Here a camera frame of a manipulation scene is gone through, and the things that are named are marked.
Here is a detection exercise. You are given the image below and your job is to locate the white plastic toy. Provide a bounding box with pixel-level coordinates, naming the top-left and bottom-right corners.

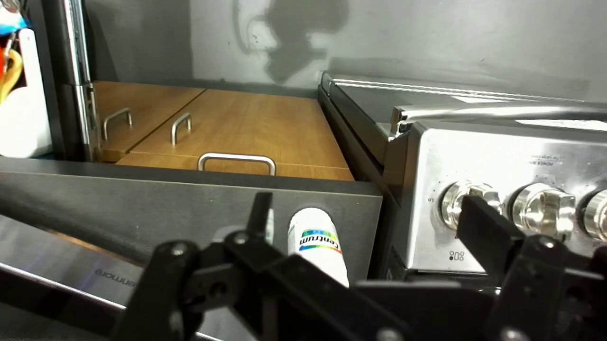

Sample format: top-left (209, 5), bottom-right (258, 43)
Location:
top-left (0, 26), bottom-right (55, 160)

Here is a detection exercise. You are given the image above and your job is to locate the white pill bottle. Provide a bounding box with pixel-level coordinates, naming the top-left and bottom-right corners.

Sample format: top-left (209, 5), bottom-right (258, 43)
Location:
top-left (287, 202), bottom-right (353, 289)

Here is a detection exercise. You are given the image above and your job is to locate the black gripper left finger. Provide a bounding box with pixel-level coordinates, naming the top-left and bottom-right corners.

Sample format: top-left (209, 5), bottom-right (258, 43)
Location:
top-left (112, 189), bottom-right (414, 341)

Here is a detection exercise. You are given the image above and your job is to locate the narrow wooden drawer panel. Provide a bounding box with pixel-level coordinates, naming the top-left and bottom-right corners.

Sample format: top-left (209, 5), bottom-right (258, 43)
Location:
top-left (116, 143), bottom-right (357, 183)

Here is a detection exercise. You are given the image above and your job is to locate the stainless gas stove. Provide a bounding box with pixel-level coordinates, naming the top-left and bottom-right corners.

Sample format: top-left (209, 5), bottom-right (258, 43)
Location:
top-left (317, 69), bottom-right (607, 280)

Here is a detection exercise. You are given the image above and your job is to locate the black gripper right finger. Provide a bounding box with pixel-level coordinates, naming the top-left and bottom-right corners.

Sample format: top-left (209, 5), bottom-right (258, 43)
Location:
top-left (456, 191), bottom-right (607, 341)

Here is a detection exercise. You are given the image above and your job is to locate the wooden base cabinet door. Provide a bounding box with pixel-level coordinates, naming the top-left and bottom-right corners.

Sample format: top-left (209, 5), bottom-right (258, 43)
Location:
top-left (135, 86), bottom-right (332, 157)
top-left (92, 79), bottom-right (209, 164)

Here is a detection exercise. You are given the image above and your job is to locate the silver stove knob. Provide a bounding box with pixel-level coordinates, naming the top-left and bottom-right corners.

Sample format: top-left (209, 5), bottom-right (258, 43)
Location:
top-left (581, 187), bottom-right (607, 246)
top-left (509, 181), bottom-right (579, 242)
top-left (439, 177), bottom-right (505, 232)

